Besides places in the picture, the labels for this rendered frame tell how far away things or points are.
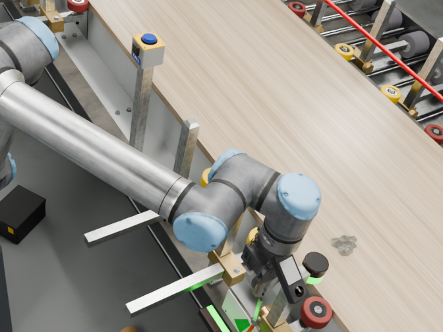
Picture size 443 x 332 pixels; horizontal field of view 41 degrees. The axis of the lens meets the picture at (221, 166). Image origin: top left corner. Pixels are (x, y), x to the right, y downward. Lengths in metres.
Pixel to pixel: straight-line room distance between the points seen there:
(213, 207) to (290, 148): 0.91
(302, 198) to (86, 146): 0.42
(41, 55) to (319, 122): 1.07
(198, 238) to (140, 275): 1.54
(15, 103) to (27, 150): 1.84
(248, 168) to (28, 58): 0.53
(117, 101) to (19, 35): 1.10
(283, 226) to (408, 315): 0.63
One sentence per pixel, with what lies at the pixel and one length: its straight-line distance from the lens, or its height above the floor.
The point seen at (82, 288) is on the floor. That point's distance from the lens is 2.55.
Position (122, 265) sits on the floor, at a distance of 2.62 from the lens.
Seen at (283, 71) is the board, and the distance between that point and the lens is 2.26.
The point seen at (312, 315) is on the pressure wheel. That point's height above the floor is 0.91.
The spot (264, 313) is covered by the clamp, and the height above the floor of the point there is 0.87.
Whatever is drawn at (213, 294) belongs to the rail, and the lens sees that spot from 1.77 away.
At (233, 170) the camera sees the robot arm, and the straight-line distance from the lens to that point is 1.14.
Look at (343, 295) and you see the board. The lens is 1.64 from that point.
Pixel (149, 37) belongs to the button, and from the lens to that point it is 1.68.
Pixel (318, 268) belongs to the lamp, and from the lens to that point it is 1.39.
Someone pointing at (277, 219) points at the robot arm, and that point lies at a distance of 1.15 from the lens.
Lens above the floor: 2.19
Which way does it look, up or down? 45 degrees down
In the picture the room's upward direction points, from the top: 16 degrees clockwise
